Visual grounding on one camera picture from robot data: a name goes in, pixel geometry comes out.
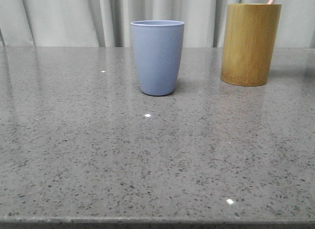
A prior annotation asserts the blue plastic cup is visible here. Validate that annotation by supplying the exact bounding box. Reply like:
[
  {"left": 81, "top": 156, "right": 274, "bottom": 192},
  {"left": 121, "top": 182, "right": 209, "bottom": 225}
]
[{"left": 130, "top": 20, "right": 185, "bottom": 96}]

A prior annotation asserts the bamboo wooden cup holder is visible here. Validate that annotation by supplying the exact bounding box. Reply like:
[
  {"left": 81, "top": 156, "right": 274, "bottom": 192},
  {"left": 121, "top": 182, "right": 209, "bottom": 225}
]
[{"left": 220, "top": 3, "right": 282, "bottom": 87}]

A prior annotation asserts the grey pleated curtain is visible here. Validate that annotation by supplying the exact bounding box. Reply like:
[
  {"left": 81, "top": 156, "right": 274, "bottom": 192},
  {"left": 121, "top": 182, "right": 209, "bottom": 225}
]
[{"left": 0, "top": 0, "right": 315, "bottom": 48}]

